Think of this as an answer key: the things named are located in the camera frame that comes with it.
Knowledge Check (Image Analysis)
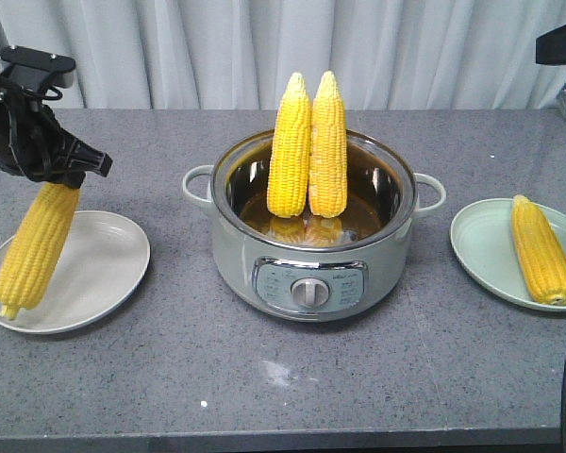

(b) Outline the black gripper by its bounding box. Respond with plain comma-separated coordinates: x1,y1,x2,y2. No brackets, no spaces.
0,87,112,190

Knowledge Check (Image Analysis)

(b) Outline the yellow corn cob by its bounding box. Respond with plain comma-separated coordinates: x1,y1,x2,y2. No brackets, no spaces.
308,71,348,218
267,72,311,218
510,194,566,306
0,183,80,320

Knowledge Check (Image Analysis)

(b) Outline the beige plate left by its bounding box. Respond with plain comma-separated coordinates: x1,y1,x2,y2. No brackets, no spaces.
0,210,150,335

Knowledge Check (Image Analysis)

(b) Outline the grey curtain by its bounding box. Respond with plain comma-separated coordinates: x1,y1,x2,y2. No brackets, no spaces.
0,1,566,110

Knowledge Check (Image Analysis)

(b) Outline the green electric cooking pot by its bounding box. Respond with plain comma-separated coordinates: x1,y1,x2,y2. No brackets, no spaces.
182,131,446,322

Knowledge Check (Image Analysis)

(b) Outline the green plate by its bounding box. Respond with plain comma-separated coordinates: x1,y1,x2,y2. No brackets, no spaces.
449,198,566,312

